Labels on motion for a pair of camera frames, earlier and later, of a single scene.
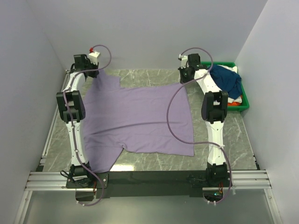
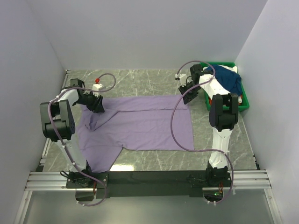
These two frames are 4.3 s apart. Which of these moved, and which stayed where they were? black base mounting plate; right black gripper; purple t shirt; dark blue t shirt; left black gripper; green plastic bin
Moved: purple t shirt; left black gripper; right black gripper
Stayed: green plastic bin; black base mounting plate; dark blue t shirt
